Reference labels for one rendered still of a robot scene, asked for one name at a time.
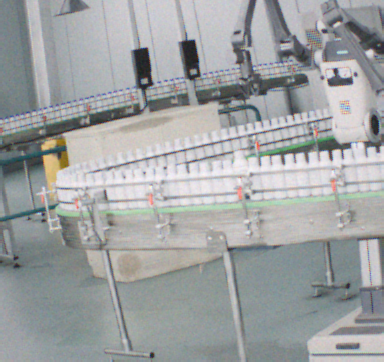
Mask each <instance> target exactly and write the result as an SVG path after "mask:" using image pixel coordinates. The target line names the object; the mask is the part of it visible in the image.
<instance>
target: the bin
mask: <svg viewBox="0 0 384 362"><path fill-rule="evenodd" d="M281 246H283V245H268V246H258V247H242V248H236V249H234V250H233V252H238V251H264V252H267V251H270V250H274V249H278V248H280V247H281ZM264 252H262V253H264ZM262 253H259V254H256V255H254V256H252V257H249V258H247V259H246V260H243V261H241V262H239V263H237V270H238V273H240V270H241V264H242V263H243V262H245V261H247V260H249V259H251V258H254V257H256V256H257V255H260V254H262ZM221 257H222V255H221V256H219V257H217V258H215V259H213V260H210V261H208V262H211V261H215V260H217V259H219V258H221ZM208 262H204V263H201V264H199V266H200V271H201V275H203V270H204V266H205V264H206V263H208Z"/></svg>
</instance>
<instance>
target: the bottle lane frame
mask: <svg viewBox="0 0 384 362"><path fill-rule="evenodd" d="M338 198H339V203H340V209H341V211H342V212H344V211H345V210H346V209H345V202H349V210H348V211H347V212H346V213H344V220H343V222H344V223H345V222H347V215H346V214H349V213H350V215H351V220H350V221H349V222H348V223H347V224H346V227H345V228H344V229H342V230H343V231H342V232H339V230H338V219H337V217H336V215H337V209H336V203H335V196H331V197H319V198H307V199H293V200H280V201H266V202H251V203H246V205H247V211H248V215H247V216H248V219H250V220H252V219H254V218H255V215H254V210H258V217H257V219H256V220H255V221H252V224H251V225H252V230H253V231H254V230H255V229H256V226H255V224H256V221H258V220H259V224H260V228H259V229H258V230H256V231H254V233H253V236H251V238H252V239H247V236H246V235H245V231H246V230H245V226H246V225H245V224H244V220H245V219H244V214H243V209H242V203H238V204H223V205H209V206H194V207H179V208H165V209H157V212H158V217H159V222H160V224H162V225H163V224H166V223H167V221H166V215H169V220H170V222H169V223H168V225H166V226H163V232H164V235H166V234H168V233H169V231H168V226H171V231H172V233H170V235H169V236H165V240H163V243H159V239H158V232H157V229H156V219H155V214H154V209H150V210H136V211H133V210H122V211H108V212H99V216H100V221H102V223H103V228H109V229H108V230H106V231H104V233H105V239H106V244H103V245H102V247H101V245H100V247H101V249H100V250H99V249H98V247H99V245H98V244H95V249H96V251H108V250H118V251H134V250H149V251H161V250H188V249H208V245H207V240H206V235H207V233H208V231H222V232H223V233H224V234H225V236H226V240H227V245H228V248H242V247H258V246H268V245H291V244H294V243H318V242H321V241H342V240H346V239H365V238H372V237H384V191H380V192H369V193H357V194H345V195H339V197H338Z"/></svg>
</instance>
